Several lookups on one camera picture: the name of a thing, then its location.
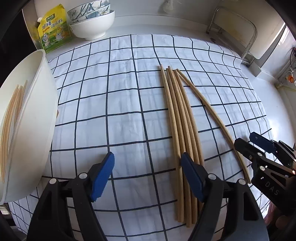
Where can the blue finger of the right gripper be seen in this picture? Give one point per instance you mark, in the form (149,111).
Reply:
(247,150)
(262,142)

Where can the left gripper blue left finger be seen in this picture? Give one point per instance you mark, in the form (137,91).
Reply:
(99,175)

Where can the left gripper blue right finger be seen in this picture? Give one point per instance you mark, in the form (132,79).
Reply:
(196,176)

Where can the person's left hand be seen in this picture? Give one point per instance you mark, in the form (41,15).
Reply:
(274,217)

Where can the white oval plastic basin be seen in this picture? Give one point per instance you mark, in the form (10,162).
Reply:
(30,139)

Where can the metal folding rack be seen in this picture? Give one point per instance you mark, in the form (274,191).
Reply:
(235,29)

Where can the large white ceramic bowl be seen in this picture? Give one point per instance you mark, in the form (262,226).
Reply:
(93,28)

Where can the yellow detergent refill pouch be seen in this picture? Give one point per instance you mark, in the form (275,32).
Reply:
(53,29)

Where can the blue patterned bowl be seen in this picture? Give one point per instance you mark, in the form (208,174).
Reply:
(89,10)

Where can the white wall pipe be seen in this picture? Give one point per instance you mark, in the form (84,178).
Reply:
(168,6)

